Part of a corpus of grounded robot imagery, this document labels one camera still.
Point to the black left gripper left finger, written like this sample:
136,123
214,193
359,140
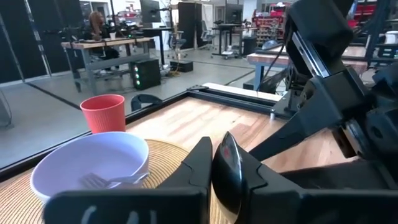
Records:
186,199

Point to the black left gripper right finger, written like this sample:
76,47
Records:
280,205

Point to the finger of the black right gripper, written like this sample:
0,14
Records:
335,177
329,102

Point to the silver spoon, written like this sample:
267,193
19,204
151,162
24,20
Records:
228,174

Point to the grey fork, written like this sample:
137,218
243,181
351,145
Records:
93,182

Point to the white bowl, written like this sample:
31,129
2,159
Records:
93,155

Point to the orange ribbed cup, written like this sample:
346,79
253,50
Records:
104,116

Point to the round woven placemat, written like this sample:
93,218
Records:
164,158

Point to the red parts shelving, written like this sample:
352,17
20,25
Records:
270,21

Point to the blue-legged wooden workbench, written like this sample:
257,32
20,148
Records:
264,59

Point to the black computer monitor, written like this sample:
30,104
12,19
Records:
234,13
150,11

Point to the black desk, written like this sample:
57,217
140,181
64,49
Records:
230,27

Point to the black chair back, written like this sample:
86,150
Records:
146,99

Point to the black cabinet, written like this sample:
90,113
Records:
189,25

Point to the black computer tower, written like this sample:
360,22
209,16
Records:
146,74

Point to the black box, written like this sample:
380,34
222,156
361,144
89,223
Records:
182,66

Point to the office chair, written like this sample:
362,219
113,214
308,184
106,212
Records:
177,42

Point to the wooden worktable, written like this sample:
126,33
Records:
93,44

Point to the person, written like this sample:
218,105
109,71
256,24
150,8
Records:
96,25

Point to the black partition panels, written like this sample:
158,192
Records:
18,37

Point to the black aluminium table frame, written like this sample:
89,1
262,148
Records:
233,99

